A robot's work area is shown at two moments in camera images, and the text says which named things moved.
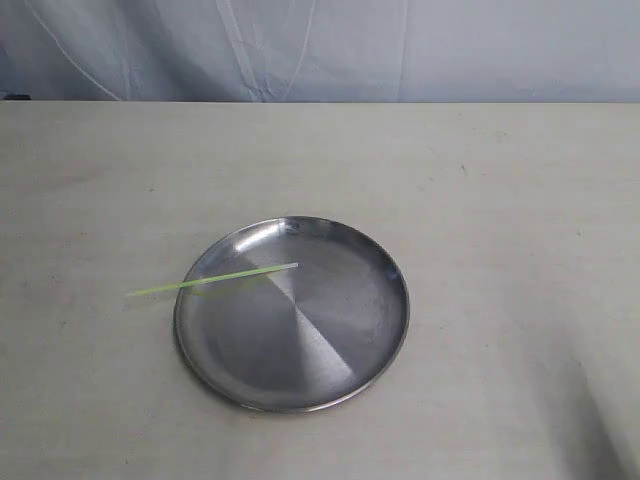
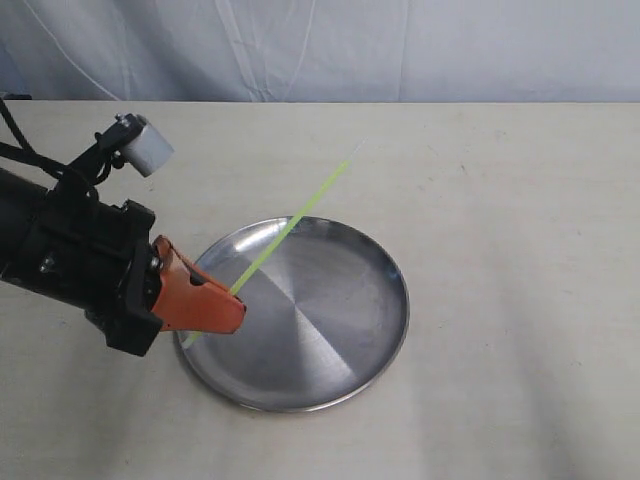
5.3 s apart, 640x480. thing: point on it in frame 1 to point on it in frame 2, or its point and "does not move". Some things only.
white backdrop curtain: x=483 y=51 does not move
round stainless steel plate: x=302 y=339 does not move
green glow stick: x=214 y=280 to x=290 y=227
